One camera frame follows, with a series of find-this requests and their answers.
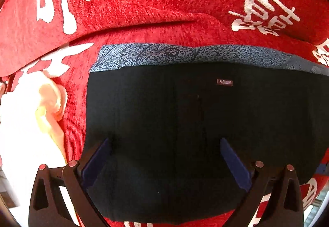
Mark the peach cloth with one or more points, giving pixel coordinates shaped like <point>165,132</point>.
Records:
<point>48,99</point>

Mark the black pants with blue waistband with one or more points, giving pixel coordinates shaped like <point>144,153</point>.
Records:
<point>180,114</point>

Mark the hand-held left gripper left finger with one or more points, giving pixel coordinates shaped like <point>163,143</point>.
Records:
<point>94,162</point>

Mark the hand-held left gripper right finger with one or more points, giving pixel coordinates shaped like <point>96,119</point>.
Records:
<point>235,162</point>

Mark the white folded cloth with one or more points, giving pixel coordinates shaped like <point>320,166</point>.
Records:
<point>20,124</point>

